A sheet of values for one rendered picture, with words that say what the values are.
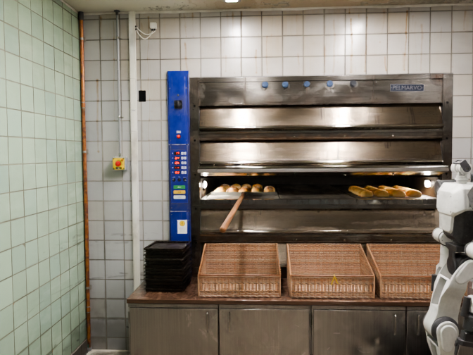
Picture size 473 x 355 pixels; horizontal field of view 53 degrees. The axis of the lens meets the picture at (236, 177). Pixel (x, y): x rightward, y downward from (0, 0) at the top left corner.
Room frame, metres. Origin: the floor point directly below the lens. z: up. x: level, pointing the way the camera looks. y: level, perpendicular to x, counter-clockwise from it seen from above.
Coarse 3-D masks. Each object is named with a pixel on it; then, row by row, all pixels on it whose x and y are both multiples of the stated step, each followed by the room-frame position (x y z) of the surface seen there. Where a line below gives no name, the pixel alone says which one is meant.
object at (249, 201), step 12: (204, 204) 3.62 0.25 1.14; (216, 204) 3.61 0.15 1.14; (228, 204) 3.61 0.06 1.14; (240, 204) 3.60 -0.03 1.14; (252, 204) 3.60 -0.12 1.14; (264, 204) 3.59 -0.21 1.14; (276, 204) 3.59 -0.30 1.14; (288, 204) 3.58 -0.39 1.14; (300, 204) 3.58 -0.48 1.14; (312, 204) 3.57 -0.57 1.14; (324, 204) 3.57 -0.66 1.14; (336, 204) 3.56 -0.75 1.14; (348, 204) 3.55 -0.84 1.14; (360, 204) 3.55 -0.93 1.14; (372, 204) 3.55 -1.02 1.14; (384, 204) 3.54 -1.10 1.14; (396, 204) 3.54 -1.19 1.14; (408, 204) 3.53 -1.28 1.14; (420, 204) 3.53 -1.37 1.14
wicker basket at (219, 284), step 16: (208, 256) 3.55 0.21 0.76; (224, 256) 3.55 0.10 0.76; (240, 256) 3.54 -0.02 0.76; (256, 256) 3.54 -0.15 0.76; (272, 256) 3.54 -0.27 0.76; (208, 272) 3.52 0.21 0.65; (224, 272) 3.52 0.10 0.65; (240, 272) 3.52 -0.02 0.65; (256, 272) 3.51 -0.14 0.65; (272, 272) 3.51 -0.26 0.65; (208, 288) 3.29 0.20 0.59; (224, 288) 3.29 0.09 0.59; (240, 288) 3.28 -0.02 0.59; (256, 288) 3.10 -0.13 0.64; (272, 288) 3.10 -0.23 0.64
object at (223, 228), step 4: (240, 196) 3.58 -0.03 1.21; (240, 200) 3.31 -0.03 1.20; (236, 204) 3.04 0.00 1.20; (232, 208) 2.83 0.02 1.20; (236, 208) 2.90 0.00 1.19; (232, 212) 2.67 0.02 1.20; (228, 216) 2.50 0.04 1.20; (232, 216) 2.57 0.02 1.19; (228, 220) 2.37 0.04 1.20; (224, 224) 2.24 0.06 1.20; (228, 224) 2.31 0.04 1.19; (220, 228) 2.17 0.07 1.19; (224, 228) 2.17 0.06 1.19
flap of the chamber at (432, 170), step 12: (300, 168) 3.43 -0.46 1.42; (312, 168) 3.43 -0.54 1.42; (324, 168) 3.42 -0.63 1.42; (336, 168) 3.42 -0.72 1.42; (348, 168) 3.41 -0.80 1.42; (360, 168) 3.41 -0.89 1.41; (372, 168) 3.40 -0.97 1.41; (384, 168) 3.40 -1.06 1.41; (396, 168) 3.39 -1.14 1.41; (408, 168) 3.39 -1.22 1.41; (420, 168) 3.38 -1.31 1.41; (432, 168) 3.38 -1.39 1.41; (444, 168) 3.37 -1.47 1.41
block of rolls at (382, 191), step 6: (354, 186) 4.24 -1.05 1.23; (366, 186) 4.23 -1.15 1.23; (384, 186) 4.15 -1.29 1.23; (396, 186) 4.22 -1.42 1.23; (354, 192) 3.98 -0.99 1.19; (360, 192) 3.80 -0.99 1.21; (366, 192) 3.70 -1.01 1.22; (372, 192) 3.89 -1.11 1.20; (378, 192) 3.70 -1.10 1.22; (384, 192) 3.69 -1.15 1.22; (390, 192) 3.80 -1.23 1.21; (396, 192) 3.69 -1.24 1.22; (402, 192) 3.69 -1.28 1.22; (408, 192) 3.77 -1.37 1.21; (414, 192) 3.69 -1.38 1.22; (420, 192) 3.69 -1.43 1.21
